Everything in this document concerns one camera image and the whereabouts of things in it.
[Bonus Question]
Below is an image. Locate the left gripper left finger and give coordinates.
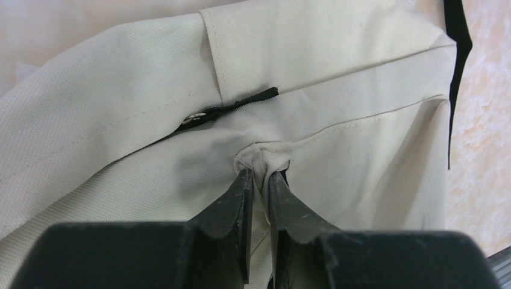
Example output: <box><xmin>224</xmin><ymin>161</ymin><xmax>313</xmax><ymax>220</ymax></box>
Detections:
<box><xmin>11</xmin><ymin>169</ymin><xmax>254</xmax><ymax>288</ymax></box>

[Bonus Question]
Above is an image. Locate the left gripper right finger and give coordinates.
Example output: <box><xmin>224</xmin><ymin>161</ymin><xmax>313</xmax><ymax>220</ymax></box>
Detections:
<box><xmin>268</xmin><ymin>172</ymin><xmax>500</xmax><ymax>288</ymax></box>

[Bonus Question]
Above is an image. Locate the beige canvas student bag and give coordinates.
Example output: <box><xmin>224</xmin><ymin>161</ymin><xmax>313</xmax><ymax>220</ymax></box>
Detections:
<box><xmin>1</xmin><ymin>1</ymin><xmax>472</xmax><ymax>288</ymax></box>

